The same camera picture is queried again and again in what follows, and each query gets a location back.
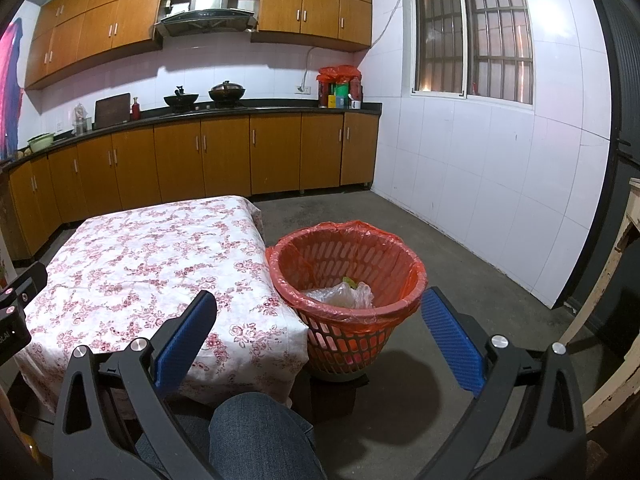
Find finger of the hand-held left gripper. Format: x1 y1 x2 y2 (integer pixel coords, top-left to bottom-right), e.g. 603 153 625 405
0 261 49 311

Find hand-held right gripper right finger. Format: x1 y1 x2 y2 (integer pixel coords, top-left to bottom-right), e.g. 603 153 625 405
415 286 588 480

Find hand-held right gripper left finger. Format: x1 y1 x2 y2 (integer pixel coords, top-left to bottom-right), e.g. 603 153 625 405
52 290 218 480

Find red plastic wastebasket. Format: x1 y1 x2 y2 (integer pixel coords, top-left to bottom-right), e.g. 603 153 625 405
267 220 428 384

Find clear plastic bag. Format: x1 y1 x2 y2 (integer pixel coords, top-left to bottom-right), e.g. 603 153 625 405
302 281 376 310

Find floral tablecloth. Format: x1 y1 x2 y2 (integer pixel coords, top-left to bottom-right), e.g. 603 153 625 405
15 196 310 413

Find person's jeans-clad leg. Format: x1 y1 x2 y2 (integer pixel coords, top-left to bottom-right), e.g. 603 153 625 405
135 392 328 480

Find green basin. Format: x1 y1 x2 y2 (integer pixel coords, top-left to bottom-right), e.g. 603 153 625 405
27 132 55 154

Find glass jar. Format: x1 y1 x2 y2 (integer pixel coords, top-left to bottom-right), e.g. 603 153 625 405
71 104 91 135

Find wooden base cabinets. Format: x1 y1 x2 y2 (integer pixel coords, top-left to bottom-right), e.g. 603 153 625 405
0 112 381 261

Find wooden cutting board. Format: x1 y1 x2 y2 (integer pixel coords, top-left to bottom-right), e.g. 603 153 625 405
94 93 132 130

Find pink hanging cloth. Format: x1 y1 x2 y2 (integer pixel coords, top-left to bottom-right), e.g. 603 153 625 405
0 17 25 161

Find black wok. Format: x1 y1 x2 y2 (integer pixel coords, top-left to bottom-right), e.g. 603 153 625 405
164 87 200 113

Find black lidded pot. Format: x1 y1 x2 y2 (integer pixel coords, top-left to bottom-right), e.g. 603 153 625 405
208 80 247 108

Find black countertop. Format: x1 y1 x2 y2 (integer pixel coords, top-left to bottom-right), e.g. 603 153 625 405
0 102 383 173

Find red shopping bag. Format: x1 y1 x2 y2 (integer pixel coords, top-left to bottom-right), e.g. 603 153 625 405
316 65 362 108

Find dark ribbed door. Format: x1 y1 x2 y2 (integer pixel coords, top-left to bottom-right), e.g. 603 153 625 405
552 0 640 351

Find barred window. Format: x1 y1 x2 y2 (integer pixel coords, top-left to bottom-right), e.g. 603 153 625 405
409 0 535 107

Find steel range hood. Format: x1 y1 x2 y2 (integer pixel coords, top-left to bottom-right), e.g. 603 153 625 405
154 0 259 37

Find white painted wooden frame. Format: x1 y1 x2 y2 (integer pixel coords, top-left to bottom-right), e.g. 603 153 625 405
555 177 640 418

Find wooden wall cabinets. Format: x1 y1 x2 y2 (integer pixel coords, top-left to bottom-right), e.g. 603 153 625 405
24 0 373 92

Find white wall cable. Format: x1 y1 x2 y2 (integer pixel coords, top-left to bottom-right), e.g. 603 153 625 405
301 47 321 89
372 0 414 47

